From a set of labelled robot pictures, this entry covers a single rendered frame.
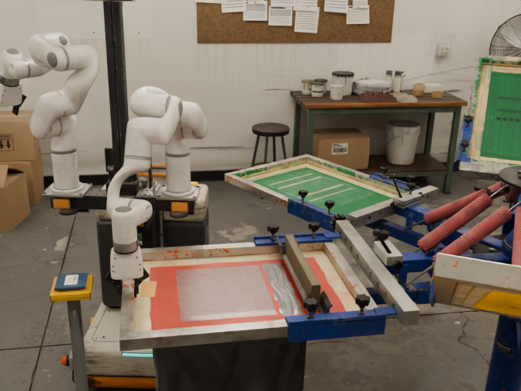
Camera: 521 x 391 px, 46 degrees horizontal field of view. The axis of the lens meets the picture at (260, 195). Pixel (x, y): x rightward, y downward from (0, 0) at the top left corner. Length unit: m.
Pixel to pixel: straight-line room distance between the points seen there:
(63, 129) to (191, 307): 0.86
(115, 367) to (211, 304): 1.17
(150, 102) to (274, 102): 3.86
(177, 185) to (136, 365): 1.04
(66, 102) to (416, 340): 2.35
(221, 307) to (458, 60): 4.81
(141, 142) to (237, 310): 0.61
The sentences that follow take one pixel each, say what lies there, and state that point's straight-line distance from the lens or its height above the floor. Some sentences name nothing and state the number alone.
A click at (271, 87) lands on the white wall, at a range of 5.80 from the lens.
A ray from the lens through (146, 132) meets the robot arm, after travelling 1.94.
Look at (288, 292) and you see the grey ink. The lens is 2.05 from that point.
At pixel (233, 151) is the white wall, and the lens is 5.88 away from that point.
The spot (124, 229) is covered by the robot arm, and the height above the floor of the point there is 1.22.
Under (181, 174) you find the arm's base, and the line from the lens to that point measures 2.35.
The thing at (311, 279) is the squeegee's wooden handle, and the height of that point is 1.06.
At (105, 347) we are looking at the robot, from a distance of 3.05.
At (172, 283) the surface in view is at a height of 0.96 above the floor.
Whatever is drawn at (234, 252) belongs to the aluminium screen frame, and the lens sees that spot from 2.29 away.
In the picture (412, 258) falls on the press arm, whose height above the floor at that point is 1.04.
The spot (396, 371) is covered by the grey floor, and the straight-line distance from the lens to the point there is 3.40.
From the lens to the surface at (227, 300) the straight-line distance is 2.01.
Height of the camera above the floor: 1.98
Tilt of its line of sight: 21 degrees down
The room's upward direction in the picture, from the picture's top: 1 degrees clockwise
